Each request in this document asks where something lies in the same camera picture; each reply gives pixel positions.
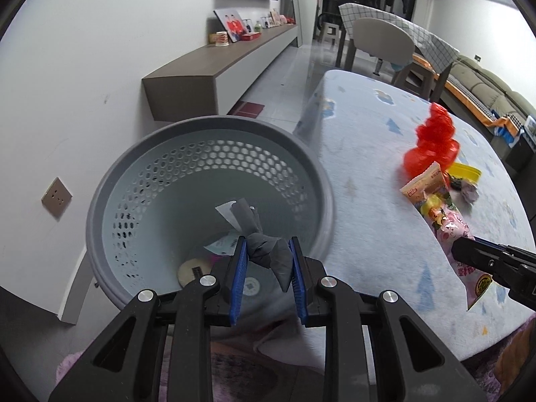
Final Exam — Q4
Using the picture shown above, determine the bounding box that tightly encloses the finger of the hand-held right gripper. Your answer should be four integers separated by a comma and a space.
473, 237, 536, 258
451, 239, 501, 275

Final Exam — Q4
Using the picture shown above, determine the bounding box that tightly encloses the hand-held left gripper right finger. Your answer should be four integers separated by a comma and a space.
288, 236, 488, 402

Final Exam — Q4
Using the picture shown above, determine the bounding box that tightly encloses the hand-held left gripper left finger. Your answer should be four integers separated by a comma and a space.
48, 237, 249, 402

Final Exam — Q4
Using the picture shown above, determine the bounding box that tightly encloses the white round plastic cap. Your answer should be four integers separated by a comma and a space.
239, 275, 264, 300

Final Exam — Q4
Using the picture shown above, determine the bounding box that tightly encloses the light blue wipes packet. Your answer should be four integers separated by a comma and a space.
204, 234, 239, 256

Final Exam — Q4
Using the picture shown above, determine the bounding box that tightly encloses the dark grey bag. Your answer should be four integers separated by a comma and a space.
215, 199, 293, 294

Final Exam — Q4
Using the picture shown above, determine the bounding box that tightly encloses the pink snack packet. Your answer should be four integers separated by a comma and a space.
400, 162, 495, 311

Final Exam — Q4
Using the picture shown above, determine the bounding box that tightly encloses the grey perforated plastic basket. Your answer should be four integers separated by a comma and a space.
86, 115, 336, 319

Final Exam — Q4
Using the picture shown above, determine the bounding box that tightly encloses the crumpled grey paper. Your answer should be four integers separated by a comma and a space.
458, 182, 480, 206

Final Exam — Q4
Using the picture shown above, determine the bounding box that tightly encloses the black side cabinet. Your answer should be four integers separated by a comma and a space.
505, 134, 536, 172

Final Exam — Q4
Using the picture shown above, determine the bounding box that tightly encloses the red plastic bag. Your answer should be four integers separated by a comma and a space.
403, 103, 461, 179

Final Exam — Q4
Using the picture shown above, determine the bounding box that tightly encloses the houndstooth orange sofa cover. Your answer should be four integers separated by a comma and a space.
412, 52, 526, 135

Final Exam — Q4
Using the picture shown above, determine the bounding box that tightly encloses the green grey sofa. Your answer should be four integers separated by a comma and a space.
440, 54, 536, 168

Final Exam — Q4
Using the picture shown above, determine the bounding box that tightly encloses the red floor mat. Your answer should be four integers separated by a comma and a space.
228, 101, 264, 119

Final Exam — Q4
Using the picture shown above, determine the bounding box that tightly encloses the checked white tablecloth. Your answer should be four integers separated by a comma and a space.
338, 2, 459, 78

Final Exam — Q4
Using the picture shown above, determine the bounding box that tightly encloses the grey upholstered chair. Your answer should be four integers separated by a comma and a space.
352, 17, 417, 88

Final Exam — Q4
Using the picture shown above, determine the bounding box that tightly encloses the grey stool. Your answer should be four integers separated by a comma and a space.
320, 23, 340, 47

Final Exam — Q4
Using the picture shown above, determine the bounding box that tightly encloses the bronze wall socket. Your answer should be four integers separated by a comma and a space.
41, 177, 73, 219

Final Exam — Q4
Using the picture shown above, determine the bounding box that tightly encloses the wall-mounted wooden shelf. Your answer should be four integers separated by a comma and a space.
141, 23, 303, 122

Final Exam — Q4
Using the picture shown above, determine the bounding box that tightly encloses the large photo frame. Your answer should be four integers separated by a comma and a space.
213, 8, 246, 43

